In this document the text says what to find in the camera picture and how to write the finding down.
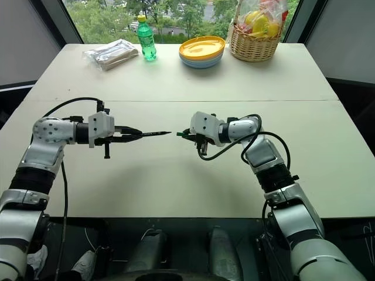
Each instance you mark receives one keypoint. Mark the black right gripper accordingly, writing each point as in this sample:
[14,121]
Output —
[202,145]

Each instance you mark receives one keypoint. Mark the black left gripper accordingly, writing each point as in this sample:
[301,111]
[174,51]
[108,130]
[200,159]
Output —
[107,146]

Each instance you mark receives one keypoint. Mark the green marker cap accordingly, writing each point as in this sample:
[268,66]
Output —
[181,134]

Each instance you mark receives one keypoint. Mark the black marker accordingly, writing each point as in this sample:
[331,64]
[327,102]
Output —
[153,133]

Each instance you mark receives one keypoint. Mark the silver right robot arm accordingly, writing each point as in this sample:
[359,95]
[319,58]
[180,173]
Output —
[290,216]

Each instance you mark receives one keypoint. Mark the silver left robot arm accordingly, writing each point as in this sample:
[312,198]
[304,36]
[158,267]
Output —
[44,155]

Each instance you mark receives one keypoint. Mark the green bottle with yellow cap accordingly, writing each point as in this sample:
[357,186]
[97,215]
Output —
[147,41]

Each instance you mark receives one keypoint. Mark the pale blue plate stack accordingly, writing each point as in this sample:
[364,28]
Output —
[202,63]

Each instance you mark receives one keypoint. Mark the clear plastic bag of cutlery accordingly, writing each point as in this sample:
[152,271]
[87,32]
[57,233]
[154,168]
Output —
[111,55]

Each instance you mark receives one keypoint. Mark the woven wicker basket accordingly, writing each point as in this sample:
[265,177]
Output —
[253,47]

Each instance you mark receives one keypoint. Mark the dark rounded robot leg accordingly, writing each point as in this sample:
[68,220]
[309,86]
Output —
[224,254]
[148,251]

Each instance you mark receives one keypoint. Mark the plastic-wrapped fruit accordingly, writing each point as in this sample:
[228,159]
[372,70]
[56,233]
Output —
[260,22]

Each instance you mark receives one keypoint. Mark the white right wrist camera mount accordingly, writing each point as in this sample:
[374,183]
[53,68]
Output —
[205,124]

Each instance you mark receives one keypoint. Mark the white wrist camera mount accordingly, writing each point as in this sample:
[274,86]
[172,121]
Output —
[205,124]
[101,124]

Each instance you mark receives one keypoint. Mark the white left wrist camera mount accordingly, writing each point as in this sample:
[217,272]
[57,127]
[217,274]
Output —
[101,124]

